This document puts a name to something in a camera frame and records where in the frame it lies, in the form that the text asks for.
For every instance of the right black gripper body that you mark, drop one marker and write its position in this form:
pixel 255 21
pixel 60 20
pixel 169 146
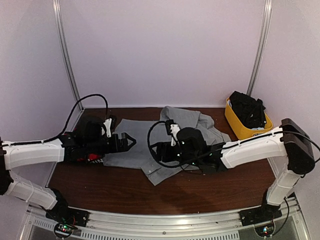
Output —
pixel 164 151

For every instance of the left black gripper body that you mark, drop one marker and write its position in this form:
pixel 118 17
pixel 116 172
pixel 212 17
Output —
pixel 93 145

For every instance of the yellow plastic basket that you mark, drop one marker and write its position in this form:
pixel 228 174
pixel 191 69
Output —
pixel 240 131

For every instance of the red black plaid shirt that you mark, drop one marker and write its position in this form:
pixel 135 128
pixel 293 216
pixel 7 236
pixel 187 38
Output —
pixel 90 158

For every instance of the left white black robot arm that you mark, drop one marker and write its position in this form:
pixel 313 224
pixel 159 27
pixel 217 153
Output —
pixel 18 154

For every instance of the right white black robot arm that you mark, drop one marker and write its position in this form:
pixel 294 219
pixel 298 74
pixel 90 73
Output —
pixel 188 147

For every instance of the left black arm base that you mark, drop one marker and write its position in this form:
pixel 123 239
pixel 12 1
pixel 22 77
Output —
pixel 68 219

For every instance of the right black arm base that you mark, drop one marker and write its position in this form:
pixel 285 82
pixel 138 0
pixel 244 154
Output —
pixel 262 218

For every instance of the black clothes in basket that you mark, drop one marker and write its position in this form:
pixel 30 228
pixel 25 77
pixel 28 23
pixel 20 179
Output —
pixel 250 111

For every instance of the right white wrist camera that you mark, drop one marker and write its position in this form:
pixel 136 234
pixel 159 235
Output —
pixel 172 129

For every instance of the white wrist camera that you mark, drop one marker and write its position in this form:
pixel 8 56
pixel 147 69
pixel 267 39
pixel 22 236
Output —
pixel 109 125
pixel 172 129

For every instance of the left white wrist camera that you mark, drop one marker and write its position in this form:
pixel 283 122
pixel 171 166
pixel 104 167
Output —
pixel 109 125

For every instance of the front aluminium rail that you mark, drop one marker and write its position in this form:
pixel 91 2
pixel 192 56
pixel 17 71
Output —
pixel 221 225

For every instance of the left aluminium frame post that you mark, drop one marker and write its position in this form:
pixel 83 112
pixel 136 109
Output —
pixel 64 49

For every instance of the aluminium frame post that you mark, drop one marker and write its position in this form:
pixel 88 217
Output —
pixel 264 31
pixel 64 49

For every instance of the right aluminium frame post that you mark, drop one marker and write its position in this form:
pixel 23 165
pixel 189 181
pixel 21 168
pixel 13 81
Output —
pixel 264 31

